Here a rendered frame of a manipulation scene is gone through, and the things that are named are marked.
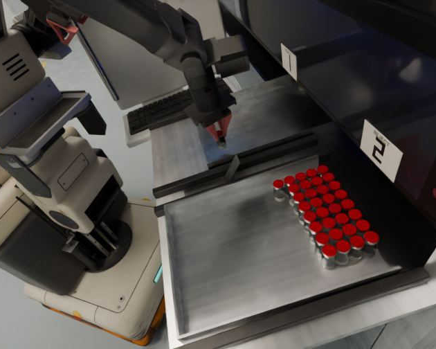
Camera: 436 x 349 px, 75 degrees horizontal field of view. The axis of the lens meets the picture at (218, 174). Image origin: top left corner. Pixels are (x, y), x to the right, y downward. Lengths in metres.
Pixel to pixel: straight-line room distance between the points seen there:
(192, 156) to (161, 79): 0.52
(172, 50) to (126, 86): 0.72
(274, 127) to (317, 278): 0.40
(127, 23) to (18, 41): 0.49
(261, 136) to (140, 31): 0.40
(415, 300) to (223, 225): 0.32
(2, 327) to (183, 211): 1.59
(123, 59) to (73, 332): 1.32
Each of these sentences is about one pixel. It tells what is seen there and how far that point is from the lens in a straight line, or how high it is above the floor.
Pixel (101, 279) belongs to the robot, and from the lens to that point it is 1.43.
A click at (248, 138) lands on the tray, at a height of 0.88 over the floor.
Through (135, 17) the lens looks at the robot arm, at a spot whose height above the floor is 1.25.
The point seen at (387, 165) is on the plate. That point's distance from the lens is 0.49.
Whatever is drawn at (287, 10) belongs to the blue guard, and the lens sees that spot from 0.69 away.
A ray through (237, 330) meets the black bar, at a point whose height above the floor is 0.90.
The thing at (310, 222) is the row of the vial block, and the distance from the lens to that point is 0.51.
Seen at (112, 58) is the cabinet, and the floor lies 1.00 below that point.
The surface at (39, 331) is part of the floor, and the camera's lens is 1.90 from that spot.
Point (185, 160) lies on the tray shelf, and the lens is 0.74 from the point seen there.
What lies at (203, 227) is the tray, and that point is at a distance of 0.58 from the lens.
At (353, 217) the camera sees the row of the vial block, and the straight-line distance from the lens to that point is 0.52.
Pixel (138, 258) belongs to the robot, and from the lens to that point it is 1.38.
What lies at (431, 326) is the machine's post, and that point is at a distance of 0.61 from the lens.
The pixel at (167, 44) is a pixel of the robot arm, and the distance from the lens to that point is 0.47.
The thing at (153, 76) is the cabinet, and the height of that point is 0.89.
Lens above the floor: 1.35
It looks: 45 degrees down
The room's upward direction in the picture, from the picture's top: 19 degrees counter-clockwise
